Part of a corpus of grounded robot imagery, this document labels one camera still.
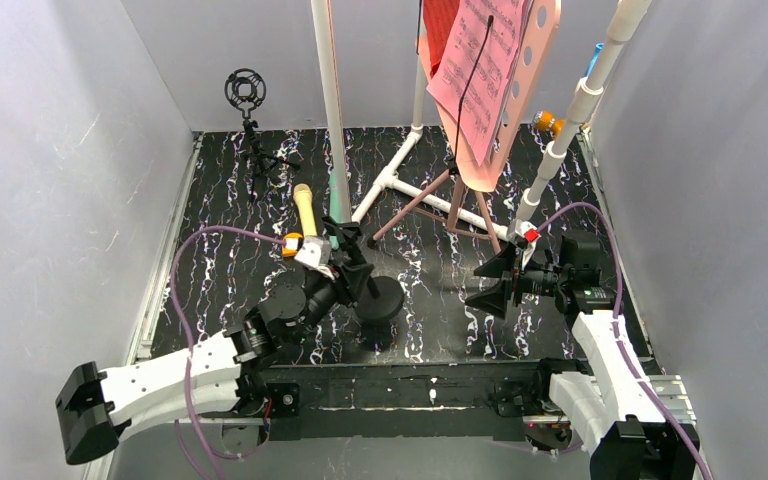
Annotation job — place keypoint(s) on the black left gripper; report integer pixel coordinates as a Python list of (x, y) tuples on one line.
[(347, 266)]

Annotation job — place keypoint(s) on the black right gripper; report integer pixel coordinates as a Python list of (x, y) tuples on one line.
[(513, 283)]

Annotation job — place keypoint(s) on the black round-base mic stand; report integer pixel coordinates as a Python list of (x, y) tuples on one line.
[(383, 297)]

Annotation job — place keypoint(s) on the pink sheet music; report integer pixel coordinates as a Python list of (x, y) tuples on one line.
[(472, 81)]

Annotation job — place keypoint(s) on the black tripod shock mount stand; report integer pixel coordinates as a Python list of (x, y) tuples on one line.
[(245, 90)]

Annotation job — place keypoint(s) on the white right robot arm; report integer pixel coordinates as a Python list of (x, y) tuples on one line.
[(622, 423)]

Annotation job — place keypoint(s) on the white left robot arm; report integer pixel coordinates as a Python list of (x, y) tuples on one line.
[(97, 408)]

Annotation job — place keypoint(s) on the orange tape measure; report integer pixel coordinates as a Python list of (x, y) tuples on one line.
[(292, 244)]

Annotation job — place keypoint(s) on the orange microphone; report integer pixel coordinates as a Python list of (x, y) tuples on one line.
[(546, 121)]

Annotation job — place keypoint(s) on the blue tube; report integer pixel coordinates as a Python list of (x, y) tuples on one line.
[(596, 53)]

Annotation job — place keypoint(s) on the red folder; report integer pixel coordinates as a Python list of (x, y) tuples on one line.
[(439, 17)]

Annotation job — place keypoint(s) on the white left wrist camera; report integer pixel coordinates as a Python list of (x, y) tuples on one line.
[(315, 255)]

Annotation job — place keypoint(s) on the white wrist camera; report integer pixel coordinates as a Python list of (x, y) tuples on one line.
[(315, 255), (523, 235)]

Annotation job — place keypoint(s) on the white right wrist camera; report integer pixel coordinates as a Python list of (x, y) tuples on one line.
[(523, 235)]

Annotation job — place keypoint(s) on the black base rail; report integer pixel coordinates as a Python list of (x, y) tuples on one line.
[(494, 400)]

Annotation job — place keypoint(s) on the white PVC pipe frame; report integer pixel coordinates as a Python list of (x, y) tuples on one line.
[(431, 154)]

